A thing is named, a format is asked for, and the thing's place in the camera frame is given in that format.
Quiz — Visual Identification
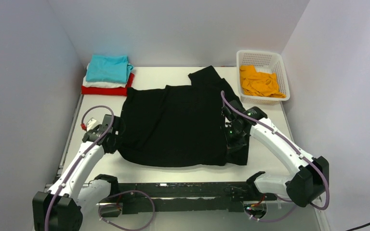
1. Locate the black t shirt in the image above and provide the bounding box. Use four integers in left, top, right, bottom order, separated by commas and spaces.
118, 66, 249, 167

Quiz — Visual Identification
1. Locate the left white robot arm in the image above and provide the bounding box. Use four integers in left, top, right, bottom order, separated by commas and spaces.
32, 114, 126, 231

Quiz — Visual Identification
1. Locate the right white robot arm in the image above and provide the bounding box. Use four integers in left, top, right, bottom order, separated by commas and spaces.
222, 100, 329, 207

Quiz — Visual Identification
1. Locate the folded red t shirt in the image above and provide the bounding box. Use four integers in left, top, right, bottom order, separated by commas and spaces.
81, 73, 135, 96

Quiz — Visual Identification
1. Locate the orange t shirt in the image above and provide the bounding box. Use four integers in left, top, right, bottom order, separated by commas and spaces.
239, 65, 286, 98

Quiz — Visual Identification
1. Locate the folded white t shirt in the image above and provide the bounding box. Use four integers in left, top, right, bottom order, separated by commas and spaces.
82, 76, 128, 89

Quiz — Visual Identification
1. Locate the white plastic basket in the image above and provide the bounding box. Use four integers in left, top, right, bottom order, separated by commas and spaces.
236, 50, 290, 105

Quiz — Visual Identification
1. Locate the folded cyan t shirt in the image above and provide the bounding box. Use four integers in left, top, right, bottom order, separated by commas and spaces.
86, 54, 134, 84

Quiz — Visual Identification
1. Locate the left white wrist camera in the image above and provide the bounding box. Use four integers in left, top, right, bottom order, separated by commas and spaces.
80, 117, 98, 131

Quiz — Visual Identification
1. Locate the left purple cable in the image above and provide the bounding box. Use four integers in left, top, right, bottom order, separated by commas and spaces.
44, 105, 156, 231

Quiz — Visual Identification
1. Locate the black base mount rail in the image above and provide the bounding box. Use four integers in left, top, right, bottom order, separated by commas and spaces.
101, 181, 276, 215

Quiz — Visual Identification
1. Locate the aluminium frame rail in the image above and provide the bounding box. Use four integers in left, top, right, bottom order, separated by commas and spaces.
31, 95, 84, 231

